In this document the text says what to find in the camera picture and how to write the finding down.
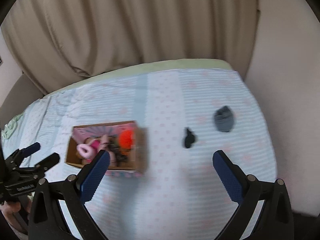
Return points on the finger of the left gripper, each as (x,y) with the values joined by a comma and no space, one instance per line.
(17,157)
(40,168)

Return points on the cardboard box with pink lining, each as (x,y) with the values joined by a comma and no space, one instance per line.
(137,157)

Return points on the left hand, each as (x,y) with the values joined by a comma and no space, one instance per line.
(9,209)

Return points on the small black cloth item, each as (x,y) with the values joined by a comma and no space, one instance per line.
(190,138)

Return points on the black grey scrunchie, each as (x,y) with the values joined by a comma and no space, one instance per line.
(116,150)

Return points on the pink fluffy slipper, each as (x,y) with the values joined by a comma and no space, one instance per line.
(86,151)

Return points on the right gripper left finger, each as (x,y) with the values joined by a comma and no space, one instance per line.
(46,219)

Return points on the beige curtain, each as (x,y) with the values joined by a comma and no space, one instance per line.
(60,42)

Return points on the magenta pouch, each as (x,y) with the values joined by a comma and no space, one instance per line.
(95,144)

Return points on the orange fluffy pompom keychain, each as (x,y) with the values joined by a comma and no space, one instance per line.
(125,140)

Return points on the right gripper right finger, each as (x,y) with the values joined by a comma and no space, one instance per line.
(275,220)

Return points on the grey fluffy folded cloth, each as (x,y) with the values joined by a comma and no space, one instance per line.
(224,119)

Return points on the checkered blue pink bedspread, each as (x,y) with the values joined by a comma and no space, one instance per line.
(179,196)

